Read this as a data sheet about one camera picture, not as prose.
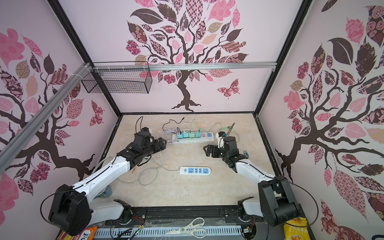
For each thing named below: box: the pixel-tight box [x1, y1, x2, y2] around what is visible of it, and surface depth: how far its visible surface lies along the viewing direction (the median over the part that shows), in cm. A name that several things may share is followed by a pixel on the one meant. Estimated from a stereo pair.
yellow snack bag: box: [283, 217, 311, 240], surface depth 67 cm
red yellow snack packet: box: [56, 226, 98, 240], surface depth 67 cm
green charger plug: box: [189, 131, 195, 139], surface depth 100 cm
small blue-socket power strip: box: [178, 166, 212, 176], surface depth 89 cm
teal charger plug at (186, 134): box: [183, 131, 190, 138], surface depth 101 cm
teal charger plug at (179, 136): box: [176, 132, 184, 139], surface depth 102 cm
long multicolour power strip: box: [171, 131, 215, 145], surface depth 103 cm
